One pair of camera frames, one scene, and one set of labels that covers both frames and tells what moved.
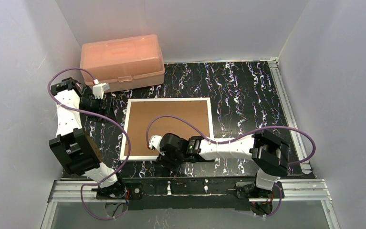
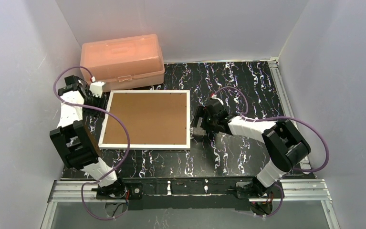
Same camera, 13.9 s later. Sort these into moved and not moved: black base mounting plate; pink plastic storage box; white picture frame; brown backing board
Moved: white picture frame; brown backing board
Not moved: black base mounting plate; pink plastic storage box
